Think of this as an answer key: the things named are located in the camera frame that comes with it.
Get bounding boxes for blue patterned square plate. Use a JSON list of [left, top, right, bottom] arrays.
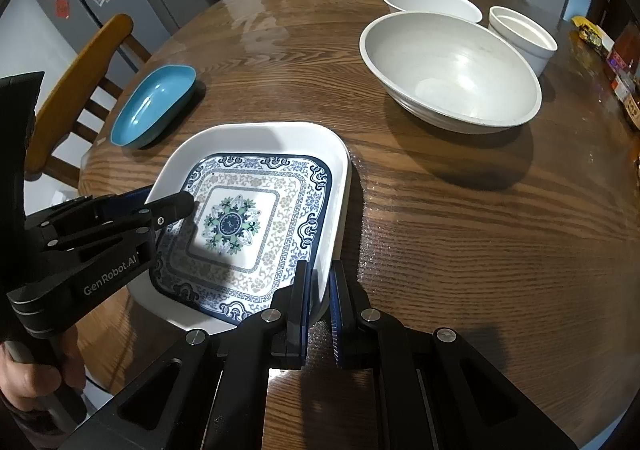
[[150, 153, 334, 321]]

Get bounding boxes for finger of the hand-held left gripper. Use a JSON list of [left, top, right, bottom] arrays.
[[47, 192, 197, 253], [25, 186, 153, 237]]

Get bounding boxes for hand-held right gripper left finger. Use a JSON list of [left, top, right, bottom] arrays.
[[75, 260, 313, 450]]

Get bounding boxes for yellow snack packet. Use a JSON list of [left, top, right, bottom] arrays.
[[571, 16, 613, 56]]

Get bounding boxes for wooden chair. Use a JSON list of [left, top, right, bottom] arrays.
[[22, 14, 153, 183]]

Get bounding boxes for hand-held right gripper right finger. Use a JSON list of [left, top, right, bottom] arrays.
[[330, 260, 581, 450]]

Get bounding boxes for person's left hand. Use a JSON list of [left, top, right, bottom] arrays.
[[0, 325, 87, 413]]

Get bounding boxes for medium white bowl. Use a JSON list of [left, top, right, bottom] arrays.
[[381, 0, 484, 24]]

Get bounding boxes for blue dish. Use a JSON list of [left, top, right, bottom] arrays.
[[110, 64, 197, 149]]

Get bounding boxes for small white ramekin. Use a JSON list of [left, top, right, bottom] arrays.
[[488, 6, 559, 77]]

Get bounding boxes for white square plate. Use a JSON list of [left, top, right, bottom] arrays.
[[127, 122, 352, 336]]

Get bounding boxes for red sauce bottle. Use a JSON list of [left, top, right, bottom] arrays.
[[607, 24, 640, 81]]

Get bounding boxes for large white bowl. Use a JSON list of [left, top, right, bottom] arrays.
[[359, 11, 543, 134]]

